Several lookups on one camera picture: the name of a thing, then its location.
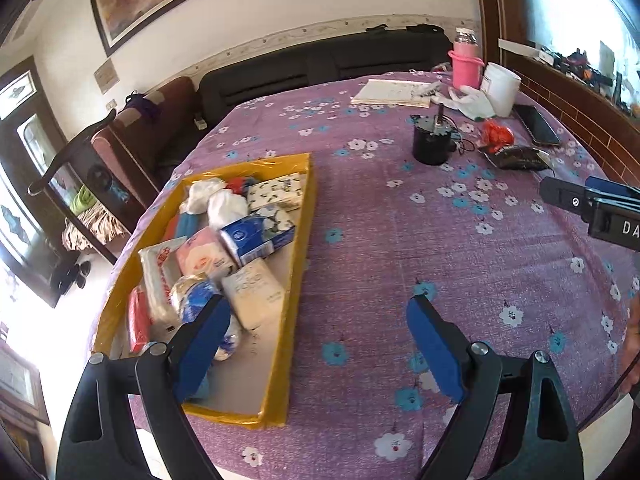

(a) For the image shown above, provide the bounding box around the blue Vinda tissue bag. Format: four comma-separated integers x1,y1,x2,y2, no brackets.
169,274,244,363

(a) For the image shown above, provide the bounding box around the beige facial tissue pack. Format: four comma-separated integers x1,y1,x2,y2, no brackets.
221,258,285,330

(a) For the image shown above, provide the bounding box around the pink rose tissue pack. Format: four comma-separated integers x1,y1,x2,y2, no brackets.
176,226,236,283

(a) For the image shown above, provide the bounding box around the blue cloth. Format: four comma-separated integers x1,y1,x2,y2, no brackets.
162,212,207,240

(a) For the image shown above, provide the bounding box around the blue floral tissue pack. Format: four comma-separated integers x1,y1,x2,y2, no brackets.
219,205,296,266

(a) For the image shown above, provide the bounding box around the black smartphone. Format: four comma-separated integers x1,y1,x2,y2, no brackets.
513,104,561,148

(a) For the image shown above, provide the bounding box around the black snack bag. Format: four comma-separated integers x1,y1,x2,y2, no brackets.
480,145,551,171

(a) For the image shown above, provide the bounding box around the white plastic jar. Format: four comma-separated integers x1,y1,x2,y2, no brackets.
480,62,522,117

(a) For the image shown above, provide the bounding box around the yellow cardboard box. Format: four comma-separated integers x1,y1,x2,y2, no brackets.
93,153,316,427

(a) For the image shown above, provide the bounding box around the white work glove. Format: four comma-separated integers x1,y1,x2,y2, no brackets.
432,86,496,122

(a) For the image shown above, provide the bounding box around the white red plastic bag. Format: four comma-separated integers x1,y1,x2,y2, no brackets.
138,236,186,325

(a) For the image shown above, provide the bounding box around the black electric motor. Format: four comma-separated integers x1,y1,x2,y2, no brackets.
410,104,476,166

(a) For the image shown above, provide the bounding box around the purple floral tablecloth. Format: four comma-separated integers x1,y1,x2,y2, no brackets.
163,79,639,479

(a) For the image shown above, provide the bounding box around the pink thermos bottle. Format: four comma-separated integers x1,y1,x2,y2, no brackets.
448,27,484,90

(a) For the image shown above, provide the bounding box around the paper notebook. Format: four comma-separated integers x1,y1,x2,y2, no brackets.
350,79,440,108

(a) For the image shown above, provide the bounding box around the wooden chair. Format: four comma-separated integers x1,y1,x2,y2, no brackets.
27,110,144,266

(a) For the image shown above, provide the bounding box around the brown armchair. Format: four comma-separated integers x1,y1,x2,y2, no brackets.
91,77,207,208

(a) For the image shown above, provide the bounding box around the black sofa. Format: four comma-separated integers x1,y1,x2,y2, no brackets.
198,24,452,127

